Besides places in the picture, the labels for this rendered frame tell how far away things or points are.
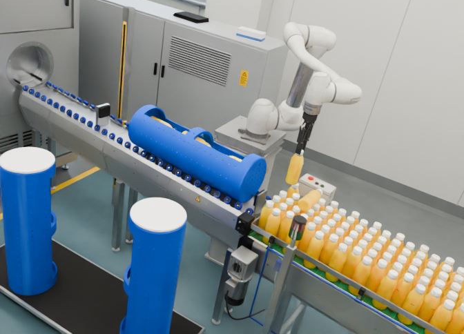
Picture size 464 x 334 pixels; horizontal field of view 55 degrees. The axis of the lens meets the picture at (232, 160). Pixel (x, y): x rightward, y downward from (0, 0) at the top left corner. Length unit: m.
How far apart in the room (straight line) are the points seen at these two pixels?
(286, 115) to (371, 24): 2.15
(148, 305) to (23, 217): 0.84
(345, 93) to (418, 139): 2.83
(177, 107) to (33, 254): 2.23
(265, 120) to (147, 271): 1.28
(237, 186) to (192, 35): 2.13
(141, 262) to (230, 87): 2.27
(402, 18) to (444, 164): 1.55
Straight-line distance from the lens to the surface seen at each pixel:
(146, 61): 4.63
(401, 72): 4.94
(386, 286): 2.22
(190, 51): 4.29
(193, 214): 2.79
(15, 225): 2.77
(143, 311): 2.52
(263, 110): 2.97
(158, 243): 2.19
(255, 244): 2.41
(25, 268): 2.96
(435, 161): 5.15
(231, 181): 2.45
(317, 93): 2.27
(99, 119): 3.27
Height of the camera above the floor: 2.36
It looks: 28 degrees down
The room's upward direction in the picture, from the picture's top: 11 degrees clockwise
